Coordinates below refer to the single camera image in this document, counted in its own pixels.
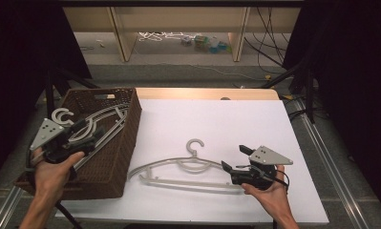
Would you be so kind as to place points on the colourful plastic toys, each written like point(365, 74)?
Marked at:
point(210, 44)

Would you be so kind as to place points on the white table cover sheet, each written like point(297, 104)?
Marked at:
point(216, 127)

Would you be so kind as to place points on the grey plastic clothes hanger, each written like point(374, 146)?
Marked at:
point(194, 155)
point(54, 117)

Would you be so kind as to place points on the brown wicker basket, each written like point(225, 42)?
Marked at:
point(115, 159)

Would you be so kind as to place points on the person's left hand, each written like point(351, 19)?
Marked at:
point(51, 179)

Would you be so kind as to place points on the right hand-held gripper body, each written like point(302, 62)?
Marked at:
point(269, 156)

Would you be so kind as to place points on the person's right hand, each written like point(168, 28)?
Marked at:
point(274, 198)

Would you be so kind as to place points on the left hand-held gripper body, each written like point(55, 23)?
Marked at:
point(48, 133)

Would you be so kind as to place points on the black curtain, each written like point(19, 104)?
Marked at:
point(19, 63)
point(353, 79)

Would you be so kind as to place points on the black metal stand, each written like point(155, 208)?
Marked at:
point(49, 92)
point(307, 89)

